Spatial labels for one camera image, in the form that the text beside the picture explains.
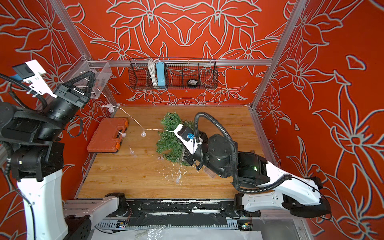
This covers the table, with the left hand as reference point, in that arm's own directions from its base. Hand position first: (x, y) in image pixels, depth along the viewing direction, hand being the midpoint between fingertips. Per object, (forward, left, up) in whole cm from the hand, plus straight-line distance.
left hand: (94, 72), depth 40 cm
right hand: (-7, -21, -18) cm, 29 cm away
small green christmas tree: (+5, -14, -44) cm, 47 cm away
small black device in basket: (+47, -24, -35) cm, 63 cm away
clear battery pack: (-3, -38, -62) cm, 73 cm away
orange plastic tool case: (+16, +29, -57) cm, 66 cm away
